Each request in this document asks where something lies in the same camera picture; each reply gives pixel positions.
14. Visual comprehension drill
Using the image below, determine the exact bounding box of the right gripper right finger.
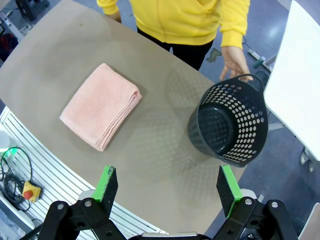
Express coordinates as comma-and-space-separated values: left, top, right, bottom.
211, 164, 300, 240

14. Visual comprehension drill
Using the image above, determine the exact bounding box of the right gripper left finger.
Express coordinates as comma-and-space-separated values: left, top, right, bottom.
37, 164, 126, 240

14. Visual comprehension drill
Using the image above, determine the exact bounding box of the pink terry towel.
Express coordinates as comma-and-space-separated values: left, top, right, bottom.
59, 62, 143, 153

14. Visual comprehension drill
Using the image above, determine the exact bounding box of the person's left forearm yellow sleeve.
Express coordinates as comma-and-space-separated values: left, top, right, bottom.
219, 0, 252, 50

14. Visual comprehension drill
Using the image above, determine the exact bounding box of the person's right forearm yellow sleeve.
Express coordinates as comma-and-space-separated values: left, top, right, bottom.
96, 0, 120, 16

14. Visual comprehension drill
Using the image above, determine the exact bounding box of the person's left hand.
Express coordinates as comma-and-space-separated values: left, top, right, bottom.
219, 45, 254, 82

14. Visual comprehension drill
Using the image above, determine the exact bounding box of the person's right hand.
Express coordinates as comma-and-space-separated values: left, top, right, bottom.
104, 11, 123, 24

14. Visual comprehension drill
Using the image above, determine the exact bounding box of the black perforated plastic basket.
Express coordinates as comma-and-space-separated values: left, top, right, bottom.
187, 73, 270, 168

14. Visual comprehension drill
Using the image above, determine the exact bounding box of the yellow emergency stop box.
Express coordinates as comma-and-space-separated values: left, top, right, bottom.
21, 181, 42, 202

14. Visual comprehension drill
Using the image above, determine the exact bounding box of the white base green light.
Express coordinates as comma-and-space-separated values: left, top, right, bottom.
0, 129, 20, 163

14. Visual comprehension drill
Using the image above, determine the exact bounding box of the white side table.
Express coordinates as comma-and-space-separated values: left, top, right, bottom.
263, 0, 320, 162

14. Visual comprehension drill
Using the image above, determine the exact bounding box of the red and black bag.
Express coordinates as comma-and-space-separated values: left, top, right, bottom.
0, 33, 19, 62

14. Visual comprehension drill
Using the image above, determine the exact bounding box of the person in yellow hoodie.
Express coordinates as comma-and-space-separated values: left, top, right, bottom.
128, 0, 223, 72

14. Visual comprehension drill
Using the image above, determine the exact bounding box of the black floor stand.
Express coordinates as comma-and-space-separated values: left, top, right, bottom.
18, 0, 51, 21

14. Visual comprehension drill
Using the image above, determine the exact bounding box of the white aluminium table frame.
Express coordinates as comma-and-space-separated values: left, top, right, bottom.
0, 104, 168, 235

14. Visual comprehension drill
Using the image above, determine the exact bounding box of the black floor cable bundle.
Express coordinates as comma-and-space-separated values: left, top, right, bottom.
0, 147, 33, 211

